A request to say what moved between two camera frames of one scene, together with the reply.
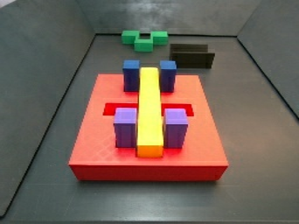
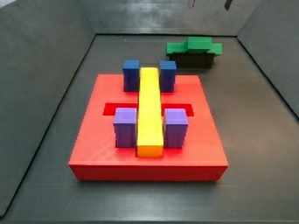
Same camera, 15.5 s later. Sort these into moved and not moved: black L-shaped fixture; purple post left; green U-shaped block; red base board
Moved: green U-shaped block
Not moved: purple post left; red base board; black L-shaped fixture
